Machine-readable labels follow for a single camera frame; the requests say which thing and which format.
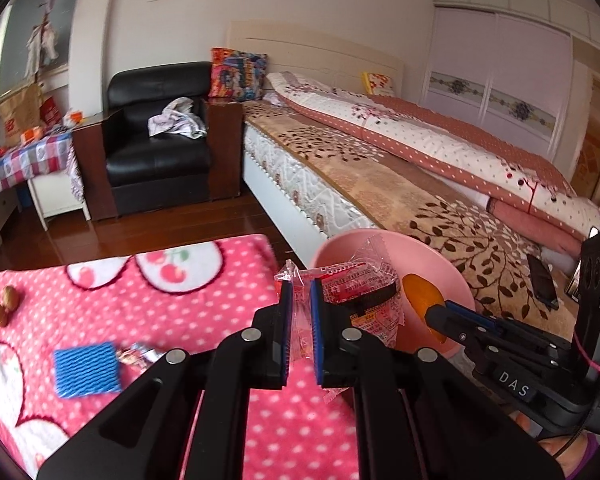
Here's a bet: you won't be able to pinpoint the pink cord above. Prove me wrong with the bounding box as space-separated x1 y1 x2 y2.
575 337 600 377

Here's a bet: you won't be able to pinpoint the pink plastic bin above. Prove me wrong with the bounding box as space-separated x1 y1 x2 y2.
309 228 476 361

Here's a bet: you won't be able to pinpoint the person's right forearm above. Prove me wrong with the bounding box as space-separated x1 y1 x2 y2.
577 435 600 480

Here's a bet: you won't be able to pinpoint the red bag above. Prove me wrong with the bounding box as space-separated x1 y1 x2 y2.
39 96 63 126

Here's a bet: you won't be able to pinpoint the blue foam net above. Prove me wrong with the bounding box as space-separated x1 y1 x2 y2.
54 342 122 399

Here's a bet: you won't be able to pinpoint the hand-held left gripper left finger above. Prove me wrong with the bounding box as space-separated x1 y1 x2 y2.
36 280 295 480

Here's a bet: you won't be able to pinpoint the dark wooden corner table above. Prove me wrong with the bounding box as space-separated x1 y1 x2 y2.
72 109 126 222

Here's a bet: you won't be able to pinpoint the coat rack with clothes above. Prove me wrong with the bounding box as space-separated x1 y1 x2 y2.
24 10 61 86

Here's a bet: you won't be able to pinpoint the bed with floral bedding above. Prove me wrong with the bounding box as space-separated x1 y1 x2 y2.
243 100 581 341

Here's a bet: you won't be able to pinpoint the floral hanging cloth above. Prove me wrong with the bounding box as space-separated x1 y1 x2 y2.
66 147 85 201

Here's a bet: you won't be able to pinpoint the crumpled light clothes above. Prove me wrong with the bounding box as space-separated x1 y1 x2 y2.
147 96 208 138

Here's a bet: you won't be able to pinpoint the pink polka dot blanket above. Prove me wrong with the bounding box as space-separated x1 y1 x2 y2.
0 234 371 480

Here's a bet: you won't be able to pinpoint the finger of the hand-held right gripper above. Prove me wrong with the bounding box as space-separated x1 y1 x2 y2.
445 300 576 356
425 305 551 366

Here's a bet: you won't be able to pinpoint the red printed clear wrapper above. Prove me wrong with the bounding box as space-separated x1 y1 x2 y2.
274 236 407 404

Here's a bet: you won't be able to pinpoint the white pink floral quilt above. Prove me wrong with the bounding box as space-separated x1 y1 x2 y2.
265 71 600 233

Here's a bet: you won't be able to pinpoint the yellow patterned pillow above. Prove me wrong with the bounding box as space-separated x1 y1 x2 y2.
362 71 396 97

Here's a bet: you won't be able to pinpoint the colourful patterned pillow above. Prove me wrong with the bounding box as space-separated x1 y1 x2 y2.
209 47 270 102

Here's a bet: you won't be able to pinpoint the black leather armchair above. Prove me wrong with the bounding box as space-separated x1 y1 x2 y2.
104 61 213 216

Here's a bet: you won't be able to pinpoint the checkered cloth side table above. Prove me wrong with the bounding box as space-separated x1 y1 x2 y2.
0 132 76 203

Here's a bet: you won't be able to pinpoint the black smartphone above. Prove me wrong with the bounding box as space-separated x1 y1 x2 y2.
526 254 561 310

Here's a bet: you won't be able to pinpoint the white wardrobe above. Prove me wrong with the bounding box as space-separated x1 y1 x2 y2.
420 0 576 146

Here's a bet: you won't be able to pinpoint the white bed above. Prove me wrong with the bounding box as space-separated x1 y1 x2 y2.
227 20 600 311

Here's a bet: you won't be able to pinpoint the orange peel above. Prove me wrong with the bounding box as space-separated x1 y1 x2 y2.
402 272 451 343

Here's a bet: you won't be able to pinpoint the brown paper bag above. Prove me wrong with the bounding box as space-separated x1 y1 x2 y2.
0 82 46 147

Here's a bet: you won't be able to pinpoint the tall wooden side cabinet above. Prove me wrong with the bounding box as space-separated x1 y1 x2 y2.
205 99 245 201

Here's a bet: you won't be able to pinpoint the white cabinet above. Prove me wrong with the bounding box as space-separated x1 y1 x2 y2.
27 167 92 231

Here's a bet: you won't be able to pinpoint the wooden door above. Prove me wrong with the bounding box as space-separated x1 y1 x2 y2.
570 72 600 206

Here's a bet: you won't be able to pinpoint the pink polka dot bolster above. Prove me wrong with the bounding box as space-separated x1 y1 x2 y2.
487 199 586 258

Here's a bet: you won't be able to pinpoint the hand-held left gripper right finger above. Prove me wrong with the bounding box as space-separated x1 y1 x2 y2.
310 279 564 480

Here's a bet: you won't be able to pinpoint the person's right hand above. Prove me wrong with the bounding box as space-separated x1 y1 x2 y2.
511 410 593 480

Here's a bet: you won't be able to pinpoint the shiny candy wrapper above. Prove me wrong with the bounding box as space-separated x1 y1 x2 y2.
117 342 168 368

